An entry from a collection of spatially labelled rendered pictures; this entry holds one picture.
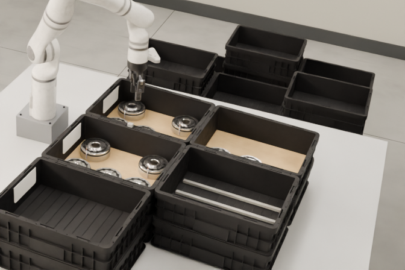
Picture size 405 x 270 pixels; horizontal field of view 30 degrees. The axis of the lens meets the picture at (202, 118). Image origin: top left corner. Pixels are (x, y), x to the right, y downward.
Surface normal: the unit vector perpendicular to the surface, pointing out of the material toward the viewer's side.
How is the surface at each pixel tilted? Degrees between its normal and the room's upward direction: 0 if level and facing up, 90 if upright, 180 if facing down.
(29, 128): 90
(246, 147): 0
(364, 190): 0
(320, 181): 0
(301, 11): 90
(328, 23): 90
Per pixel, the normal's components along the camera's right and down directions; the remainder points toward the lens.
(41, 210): 0.11, -0.84
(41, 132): -0.28, 0.48
